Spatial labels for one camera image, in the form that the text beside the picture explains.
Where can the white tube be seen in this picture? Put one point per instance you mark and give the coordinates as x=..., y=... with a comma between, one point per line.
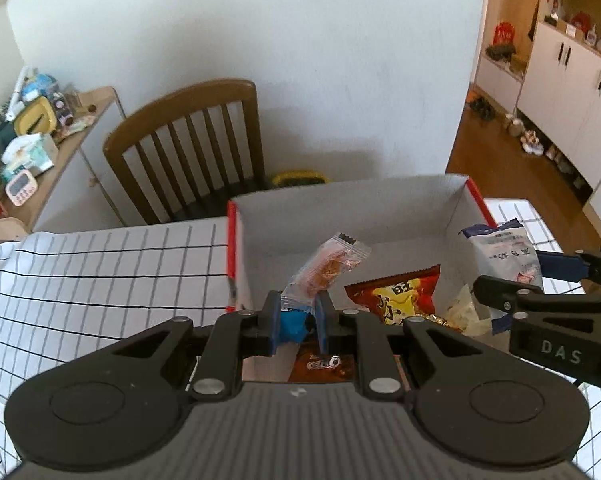
x=18, y=92

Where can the dark shoes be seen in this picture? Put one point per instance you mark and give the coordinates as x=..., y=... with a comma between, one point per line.
x=480, y=108

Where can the brown wooden slatted chair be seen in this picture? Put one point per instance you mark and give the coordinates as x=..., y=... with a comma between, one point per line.
x=180, y=105

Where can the white shoes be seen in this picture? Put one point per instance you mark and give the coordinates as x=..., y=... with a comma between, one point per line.
x=533, y=142

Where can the red cardboard box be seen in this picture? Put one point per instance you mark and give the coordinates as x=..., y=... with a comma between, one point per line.
x=340, y=210

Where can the white green tissue pack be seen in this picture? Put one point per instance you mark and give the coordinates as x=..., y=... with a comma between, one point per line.
x=30, y=152

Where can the yellow teal storage box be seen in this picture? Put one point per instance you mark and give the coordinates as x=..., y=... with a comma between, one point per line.
x=35, y=117

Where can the white wall cabinet unit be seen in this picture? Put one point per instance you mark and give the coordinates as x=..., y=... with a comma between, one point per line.
x=570, y=90

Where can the dark small jar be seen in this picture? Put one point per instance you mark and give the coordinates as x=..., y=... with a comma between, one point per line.
x=63, y=108

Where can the clear orange snack packet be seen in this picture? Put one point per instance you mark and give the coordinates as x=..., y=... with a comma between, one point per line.
x=330, y=265

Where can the brown chip bag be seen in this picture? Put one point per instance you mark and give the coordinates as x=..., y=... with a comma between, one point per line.
x=320, y=362

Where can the yellow black stool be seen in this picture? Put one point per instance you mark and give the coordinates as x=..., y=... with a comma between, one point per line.
x=300, y=179

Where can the beige shoes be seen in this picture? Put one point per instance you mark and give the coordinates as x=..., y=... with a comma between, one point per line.
x=513, y=123

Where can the wooden white side cabinet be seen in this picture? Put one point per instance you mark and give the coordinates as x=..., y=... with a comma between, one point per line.
x=88, y=110

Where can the red yellow snack bag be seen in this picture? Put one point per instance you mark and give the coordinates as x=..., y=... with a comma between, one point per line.
x=395, y=297

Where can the white blue-edged snack bag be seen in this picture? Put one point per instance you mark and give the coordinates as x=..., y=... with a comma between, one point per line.
x=505, y=255

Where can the cream snack bag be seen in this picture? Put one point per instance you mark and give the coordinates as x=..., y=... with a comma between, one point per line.
x=463, y=312

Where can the white timer clock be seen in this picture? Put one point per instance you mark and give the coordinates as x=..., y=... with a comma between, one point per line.
x=21, y=187

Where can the red gift bag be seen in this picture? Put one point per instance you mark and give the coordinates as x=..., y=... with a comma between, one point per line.
x=504, y=34

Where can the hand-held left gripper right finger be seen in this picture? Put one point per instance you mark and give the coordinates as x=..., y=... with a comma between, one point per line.
x=323, y=325

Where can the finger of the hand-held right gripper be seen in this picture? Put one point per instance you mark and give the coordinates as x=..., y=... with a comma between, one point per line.
x=495, y=290
x=560, y=266

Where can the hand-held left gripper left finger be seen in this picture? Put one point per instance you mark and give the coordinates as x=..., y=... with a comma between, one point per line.
x=273, y=325

